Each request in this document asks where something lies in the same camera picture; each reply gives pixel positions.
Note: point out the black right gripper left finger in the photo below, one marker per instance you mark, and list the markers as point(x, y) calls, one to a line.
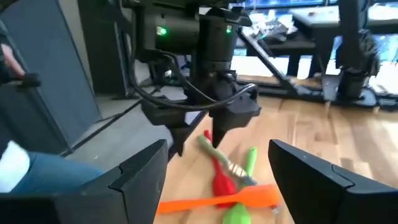
point(124, 196)

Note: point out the green silicone spatula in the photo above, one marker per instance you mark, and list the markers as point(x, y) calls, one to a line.
point(237, 214)

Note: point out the red silicone spatula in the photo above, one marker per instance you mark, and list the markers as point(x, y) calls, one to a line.
point(222, 186)

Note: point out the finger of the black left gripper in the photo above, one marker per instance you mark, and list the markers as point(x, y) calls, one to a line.
point(236, 113)
point(174, 119)

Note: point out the person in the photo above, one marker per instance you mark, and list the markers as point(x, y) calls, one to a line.
point(56, 174)

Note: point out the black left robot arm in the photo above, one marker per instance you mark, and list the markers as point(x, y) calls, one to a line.
point(180, 34)

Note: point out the dark grey partition panel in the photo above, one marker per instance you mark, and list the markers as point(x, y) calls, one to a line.
point(46, 62)

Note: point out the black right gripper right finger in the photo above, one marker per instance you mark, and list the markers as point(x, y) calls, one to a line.
point(326, 196)

